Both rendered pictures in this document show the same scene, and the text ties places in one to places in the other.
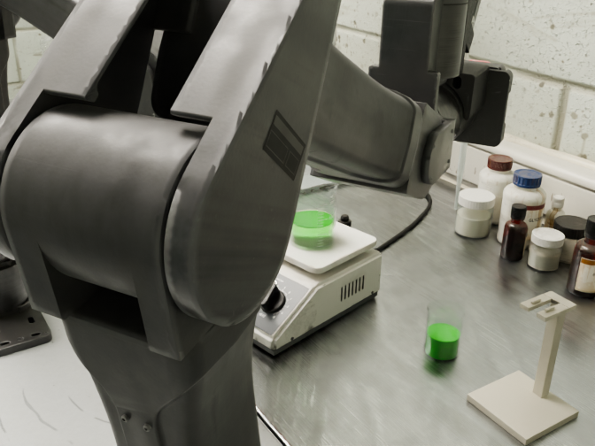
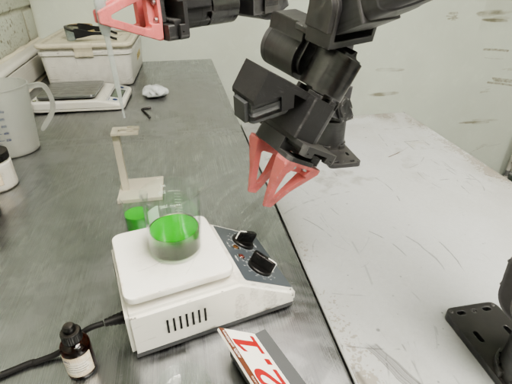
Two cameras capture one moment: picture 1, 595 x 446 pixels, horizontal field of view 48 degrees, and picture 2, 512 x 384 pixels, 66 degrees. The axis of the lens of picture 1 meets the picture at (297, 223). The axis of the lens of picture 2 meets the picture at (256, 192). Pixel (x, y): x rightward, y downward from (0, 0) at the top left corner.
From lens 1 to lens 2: 1.10 m
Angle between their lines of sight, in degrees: 120
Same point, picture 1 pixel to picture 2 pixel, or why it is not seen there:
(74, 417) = (396, 241)
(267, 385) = (268, 232)
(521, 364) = (105, 209)
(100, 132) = not seen: outside the picture
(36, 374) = (440, 280)
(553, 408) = (131, 182)
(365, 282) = not seen: hidden behind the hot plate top
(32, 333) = (465, 315)
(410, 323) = not seen: hidden behind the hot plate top
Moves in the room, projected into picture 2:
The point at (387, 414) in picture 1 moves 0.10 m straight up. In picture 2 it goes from (211, 203) to (208, 152)
